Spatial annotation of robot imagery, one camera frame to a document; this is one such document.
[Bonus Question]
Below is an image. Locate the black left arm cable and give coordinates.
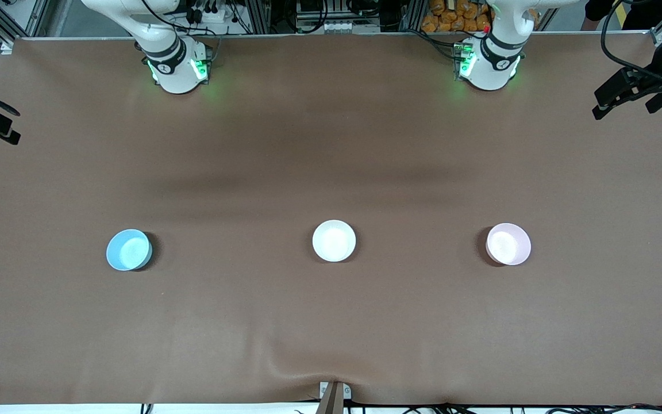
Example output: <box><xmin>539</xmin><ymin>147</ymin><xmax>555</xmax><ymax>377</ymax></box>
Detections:
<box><xmin>600</xmin><ymin>0</ymin><xmax>662</xmax><ymax>81</ymax></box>

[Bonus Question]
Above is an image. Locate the blue bowl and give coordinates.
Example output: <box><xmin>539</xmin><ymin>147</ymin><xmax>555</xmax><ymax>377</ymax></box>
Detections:
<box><xmin>106</xmin><ymin>229</ymin><xmax>153</xmax><ymax>271</ymax></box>

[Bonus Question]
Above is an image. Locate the metal clamp bracket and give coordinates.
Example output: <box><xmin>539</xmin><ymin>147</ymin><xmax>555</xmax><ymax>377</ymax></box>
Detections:
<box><xmin>317</xmin><ymin>381</ymin><xmax>353</xmax><ymax>414</ymax></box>

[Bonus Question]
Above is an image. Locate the white bowl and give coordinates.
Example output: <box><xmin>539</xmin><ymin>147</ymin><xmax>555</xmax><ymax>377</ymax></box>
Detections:
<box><xmin>312</xmin><ymin>220</ymin><xmax>357</xmax><ymax>263</ymax></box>

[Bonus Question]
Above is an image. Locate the white power strip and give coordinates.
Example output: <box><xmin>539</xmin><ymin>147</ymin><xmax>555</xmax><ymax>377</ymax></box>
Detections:
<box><xmin>184</xmin><ymin>0</ymin><xmax>234</xmax><ymax>24</ymax></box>

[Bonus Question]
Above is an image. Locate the person in black clothing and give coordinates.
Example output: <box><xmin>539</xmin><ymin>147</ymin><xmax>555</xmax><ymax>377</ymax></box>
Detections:
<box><xmin>583</xmin><ymin>0</ymin><xmax>662</xmax><ymax>31</ymax></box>

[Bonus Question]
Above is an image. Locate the brown table mat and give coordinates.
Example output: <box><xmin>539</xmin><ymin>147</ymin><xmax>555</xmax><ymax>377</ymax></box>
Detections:
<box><xmin>0</xmin><ymin>32</ymin><xmax>662</xmax><ymax>407</ymax></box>

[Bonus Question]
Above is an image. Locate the grey metal equipment box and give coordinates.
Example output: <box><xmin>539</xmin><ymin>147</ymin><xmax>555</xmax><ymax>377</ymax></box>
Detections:
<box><xmin>295</xmin><ymin>0</ymin><xmax>383</xmax><ymax>22</ymax></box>

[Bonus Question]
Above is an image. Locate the orange objects pile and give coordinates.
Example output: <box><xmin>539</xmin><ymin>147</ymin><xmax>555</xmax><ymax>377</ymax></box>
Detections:
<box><xmin>421</xmin><ymin>0</ymin><xmax>494</xmax><ymax>33</ymax></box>

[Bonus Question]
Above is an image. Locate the pink bowl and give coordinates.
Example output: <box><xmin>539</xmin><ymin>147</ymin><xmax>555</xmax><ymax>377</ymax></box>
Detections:
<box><xmin>486</xmin><ymin>223</ymin><xmax>532</xmax><ymax>266</ymax></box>

